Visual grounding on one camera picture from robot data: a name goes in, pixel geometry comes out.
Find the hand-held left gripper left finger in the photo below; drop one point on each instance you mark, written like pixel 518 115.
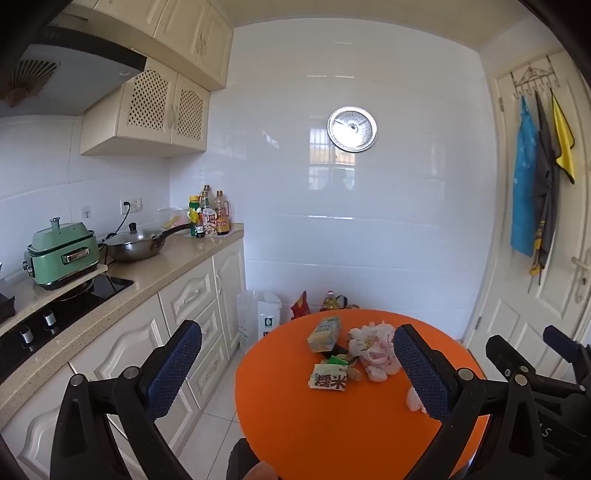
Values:
pixel 175 369

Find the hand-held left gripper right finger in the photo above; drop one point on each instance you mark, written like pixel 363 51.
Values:
pixel 422 374

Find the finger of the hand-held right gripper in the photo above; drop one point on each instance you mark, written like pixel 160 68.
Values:
pixel 503 353
pixel 565 341

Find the small white tissue piece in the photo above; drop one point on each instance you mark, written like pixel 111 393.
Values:
pixel 415 401

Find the green snack packet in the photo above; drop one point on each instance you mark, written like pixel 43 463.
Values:
pixel 330 378

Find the large yellow snack packet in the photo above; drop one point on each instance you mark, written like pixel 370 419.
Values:
pixel 325 333

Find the crumpled white pink tissue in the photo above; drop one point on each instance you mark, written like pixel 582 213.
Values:
pixel 376 350

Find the white panel door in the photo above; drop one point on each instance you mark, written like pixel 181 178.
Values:
pixel 508 300

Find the small brown scrap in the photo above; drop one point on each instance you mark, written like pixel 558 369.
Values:
pixel 355 374

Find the cream base cabinet with counter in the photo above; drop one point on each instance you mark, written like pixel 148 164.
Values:
pixel 194 295

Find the white plastic bag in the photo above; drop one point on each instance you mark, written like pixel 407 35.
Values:
pixel 263 318

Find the orange round table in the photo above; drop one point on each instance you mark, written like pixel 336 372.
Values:
pixel 323 429

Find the yellow cooking oil bottle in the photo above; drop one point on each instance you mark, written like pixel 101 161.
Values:
pixel 330 302

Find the black glass cooktop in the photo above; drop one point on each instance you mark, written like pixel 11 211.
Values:
pixel 69 304

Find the steel wok with lid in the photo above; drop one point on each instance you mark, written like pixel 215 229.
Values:
pixel 134 247

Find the red snack bag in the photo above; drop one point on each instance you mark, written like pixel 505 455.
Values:
pixel 300 305

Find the grey apron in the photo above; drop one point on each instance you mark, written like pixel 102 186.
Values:
pixel 547 198

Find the clear plastic container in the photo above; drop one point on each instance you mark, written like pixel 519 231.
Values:
pixel 173 216

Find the cluster of condiment bottles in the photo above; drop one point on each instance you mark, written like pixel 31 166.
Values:
pixel 210 217

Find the blue apron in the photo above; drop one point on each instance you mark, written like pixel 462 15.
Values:
pixel 524 184

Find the green electric cooker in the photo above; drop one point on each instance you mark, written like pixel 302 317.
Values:
pixel 60 254

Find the yellow cloth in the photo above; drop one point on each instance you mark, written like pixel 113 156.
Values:
pixel 564 138

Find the cream lattice door cabinet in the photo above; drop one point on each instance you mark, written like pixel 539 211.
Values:
pixel 147 106

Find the metal door hook rack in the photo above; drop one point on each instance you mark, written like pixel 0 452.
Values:
pixel 535 78

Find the grey range hood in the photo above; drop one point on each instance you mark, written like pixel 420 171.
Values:
pixel 69 69

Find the white wall socket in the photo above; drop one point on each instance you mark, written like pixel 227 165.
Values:
pixel 131 205

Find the cream wall cabinet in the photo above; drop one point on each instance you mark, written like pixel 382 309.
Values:
pixel 184 27

